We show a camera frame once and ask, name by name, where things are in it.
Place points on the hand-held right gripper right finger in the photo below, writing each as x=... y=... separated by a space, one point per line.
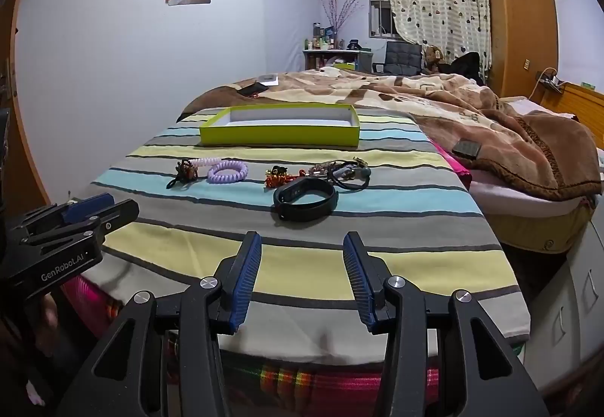
x=356 y=275

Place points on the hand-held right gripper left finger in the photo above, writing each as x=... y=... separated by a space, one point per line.
x=245 y=275

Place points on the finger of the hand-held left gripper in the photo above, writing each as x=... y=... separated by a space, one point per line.
x=87 y=207
x=113 y=216

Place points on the black fitness band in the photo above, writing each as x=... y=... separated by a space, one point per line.
x=325 y=204

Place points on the green shallow cardboard box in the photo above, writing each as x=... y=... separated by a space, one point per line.
x=283 y=134

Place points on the striped cloth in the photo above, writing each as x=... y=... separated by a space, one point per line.
x=188 y=252

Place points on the red tassel ornament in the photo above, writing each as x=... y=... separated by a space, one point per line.
x=271 y=181

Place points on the wooden door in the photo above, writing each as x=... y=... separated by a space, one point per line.
x=19 y=105

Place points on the black wallet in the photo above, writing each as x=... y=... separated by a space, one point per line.
x=466 y=149

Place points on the pale pink bedsheet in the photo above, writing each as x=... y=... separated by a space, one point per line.
x=519 y=195

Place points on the yellow bed skirt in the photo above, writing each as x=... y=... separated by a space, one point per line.
x=533 y=228

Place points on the black smartphone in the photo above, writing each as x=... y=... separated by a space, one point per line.
x=252 y=89

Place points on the white small box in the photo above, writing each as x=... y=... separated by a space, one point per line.
x=268 y=79

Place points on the brown plush blanket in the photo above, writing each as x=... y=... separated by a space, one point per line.
x=472 y=105

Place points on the small green box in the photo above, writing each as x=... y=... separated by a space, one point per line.
x=343 y=66

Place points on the white drawer cabinet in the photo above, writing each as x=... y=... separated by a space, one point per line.
x=575 y=294

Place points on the cluttered shelf unit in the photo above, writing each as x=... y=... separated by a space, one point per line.
x=330 y=54

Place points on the black chair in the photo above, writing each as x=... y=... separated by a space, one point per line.
x=401 y=56

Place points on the brown teddy bear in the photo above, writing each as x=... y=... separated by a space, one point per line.
x=432 y=58

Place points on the black desk gadget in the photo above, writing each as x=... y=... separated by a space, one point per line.
x=355 y=44

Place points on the row of bottles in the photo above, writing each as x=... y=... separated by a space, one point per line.
x=323 y=42

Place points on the black clothing pile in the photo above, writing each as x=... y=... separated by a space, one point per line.
x=467 y=65

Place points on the window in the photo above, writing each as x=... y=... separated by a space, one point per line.
x=380 y=18

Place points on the pink flower branches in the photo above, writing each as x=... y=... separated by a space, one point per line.
x=339 y=13

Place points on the heart print curtain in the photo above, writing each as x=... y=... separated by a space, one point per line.
x=439 y=11

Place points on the wooden headboard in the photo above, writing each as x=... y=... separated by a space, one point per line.
x=583 y=103

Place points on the wooden wardrobe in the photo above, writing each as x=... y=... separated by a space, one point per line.
x=521 y=30

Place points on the small wall shelf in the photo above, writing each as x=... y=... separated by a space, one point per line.
x=552 y=82

